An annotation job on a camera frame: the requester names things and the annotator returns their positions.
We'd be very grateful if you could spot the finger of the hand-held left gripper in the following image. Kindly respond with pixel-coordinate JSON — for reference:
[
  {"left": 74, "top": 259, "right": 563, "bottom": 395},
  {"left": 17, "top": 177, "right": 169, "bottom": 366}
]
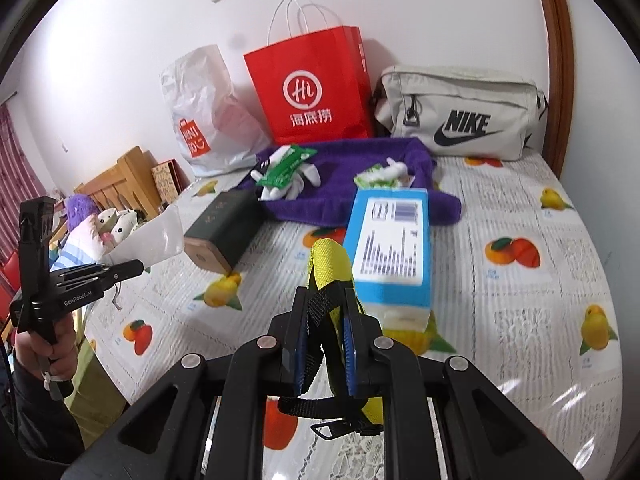
[
  {"left": 59, "top": 270, "right": 146, "bottom": 298},
  {"left": 51, "top": 258, "right": 145, "bottom": 284}
]

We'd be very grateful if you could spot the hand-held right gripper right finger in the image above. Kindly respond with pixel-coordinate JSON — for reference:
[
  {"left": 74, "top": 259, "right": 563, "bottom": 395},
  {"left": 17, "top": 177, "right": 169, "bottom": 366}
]
[{"left": 339, "top": 286, "right": 583, "bottom": 480}]

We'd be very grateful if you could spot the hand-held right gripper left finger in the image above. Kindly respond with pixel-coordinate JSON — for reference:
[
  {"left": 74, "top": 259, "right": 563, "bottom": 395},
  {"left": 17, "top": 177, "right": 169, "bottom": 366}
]
[{"left": 60, "top": 286, "right": 321, "bottom": 480}]

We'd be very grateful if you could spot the clear plastic bag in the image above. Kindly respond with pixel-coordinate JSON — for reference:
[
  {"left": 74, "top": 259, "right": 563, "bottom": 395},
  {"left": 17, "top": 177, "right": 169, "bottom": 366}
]
[{"left": 102, "top": 204, "right": 185, "bottom": 268}]

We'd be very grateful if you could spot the yellow pouch with black strap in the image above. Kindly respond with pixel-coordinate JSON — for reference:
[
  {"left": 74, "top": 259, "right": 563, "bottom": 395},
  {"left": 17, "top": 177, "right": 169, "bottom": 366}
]
[{"left": 277, "top": 239, "right": 387, "bottom": 442}]

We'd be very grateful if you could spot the dark green box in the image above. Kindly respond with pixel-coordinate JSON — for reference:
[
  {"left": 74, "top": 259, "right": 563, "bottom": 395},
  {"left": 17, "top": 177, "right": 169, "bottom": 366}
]
[{"left": 183, "top": 189, "right": 266, "bottom": 275}]

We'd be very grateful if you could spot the person's left forearm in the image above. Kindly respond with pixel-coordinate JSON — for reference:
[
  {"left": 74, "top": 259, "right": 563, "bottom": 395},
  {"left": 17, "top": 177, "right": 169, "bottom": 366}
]
[{"left": 0, "top": 355, "right": 126, "bottom": 463}]

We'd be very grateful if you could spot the person's left hand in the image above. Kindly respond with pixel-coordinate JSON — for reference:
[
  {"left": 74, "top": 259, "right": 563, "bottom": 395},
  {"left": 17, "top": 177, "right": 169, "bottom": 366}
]
[{"left": 12, "top": 316, "right": 77, "bottom": 386}]

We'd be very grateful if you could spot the white flowered pillow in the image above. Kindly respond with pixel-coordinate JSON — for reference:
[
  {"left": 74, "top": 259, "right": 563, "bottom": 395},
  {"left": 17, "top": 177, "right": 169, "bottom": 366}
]
[{"left": 95, "top": 207, "right": 139, "bottom": 249}]

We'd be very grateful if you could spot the purple plush toy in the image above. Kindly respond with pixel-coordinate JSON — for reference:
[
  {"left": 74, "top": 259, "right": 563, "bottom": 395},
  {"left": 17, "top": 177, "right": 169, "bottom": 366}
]
[{"left": 64, "top": 194, "right": 97, "bottom": 231}]

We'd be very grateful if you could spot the green blanket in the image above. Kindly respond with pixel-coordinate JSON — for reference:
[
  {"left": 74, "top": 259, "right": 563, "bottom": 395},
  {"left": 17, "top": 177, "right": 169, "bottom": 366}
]
[{"left": 75, "top": 310, "right": 118, "bottom": 401}]

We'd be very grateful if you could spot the red curtain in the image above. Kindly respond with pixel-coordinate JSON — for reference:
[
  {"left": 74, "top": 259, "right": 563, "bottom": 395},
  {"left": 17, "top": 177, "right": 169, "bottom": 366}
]
[{"left": 0, "top": 102, "right": 46, "bottom": 261}]

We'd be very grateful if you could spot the patterned book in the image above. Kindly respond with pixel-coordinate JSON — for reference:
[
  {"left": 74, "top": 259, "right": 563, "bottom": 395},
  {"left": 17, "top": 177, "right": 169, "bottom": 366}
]
[{"left": 151, "top": 159, "right": 185, "bottom": 197}]

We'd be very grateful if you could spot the blue cardboard box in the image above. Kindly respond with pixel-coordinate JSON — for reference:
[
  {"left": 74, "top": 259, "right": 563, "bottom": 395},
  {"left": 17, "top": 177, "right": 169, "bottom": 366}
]
[{"left": 342, "top": 187, "right": 433, "bottom": 333}]

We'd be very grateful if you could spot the purple fleece cloth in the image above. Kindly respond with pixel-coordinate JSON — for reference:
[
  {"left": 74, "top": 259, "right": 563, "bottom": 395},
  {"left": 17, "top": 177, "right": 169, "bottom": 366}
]
[{"left": 240, "top": 136, "right": 462, "bottom": 226}]

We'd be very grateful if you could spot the pale green packet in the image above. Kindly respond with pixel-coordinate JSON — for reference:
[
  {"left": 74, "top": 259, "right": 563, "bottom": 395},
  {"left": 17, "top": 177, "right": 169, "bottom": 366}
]
[{"left": 354, "top": 157, "right": 418, "bottom": 191}]

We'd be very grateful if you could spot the white plastic shopping bag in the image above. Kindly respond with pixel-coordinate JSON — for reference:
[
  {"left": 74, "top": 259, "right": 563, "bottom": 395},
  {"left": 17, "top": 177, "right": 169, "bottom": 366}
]
[{"left": 160, "top": 45, "right": 273, "bottom": 178}]

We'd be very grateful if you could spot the grey waist bag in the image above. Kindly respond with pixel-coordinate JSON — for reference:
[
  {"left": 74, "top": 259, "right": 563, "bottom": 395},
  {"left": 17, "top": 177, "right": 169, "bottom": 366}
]
[{"left": 371, "top": 65, "right": 549, "bottom": 162}]

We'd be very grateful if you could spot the red paper bag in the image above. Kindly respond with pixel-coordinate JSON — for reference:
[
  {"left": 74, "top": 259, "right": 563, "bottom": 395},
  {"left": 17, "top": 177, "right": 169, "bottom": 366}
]
[{"left": 243, "top": 0, "right": 376, "bottom": 146}]

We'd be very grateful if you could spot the wooden door frame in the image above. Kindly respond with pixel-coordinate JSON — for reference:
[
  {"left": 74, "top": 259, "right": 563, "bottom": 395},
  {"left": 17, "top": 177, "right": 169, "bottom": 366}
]
[{"left": 530, "top": 0, "right": 576, "bottom": 181}]

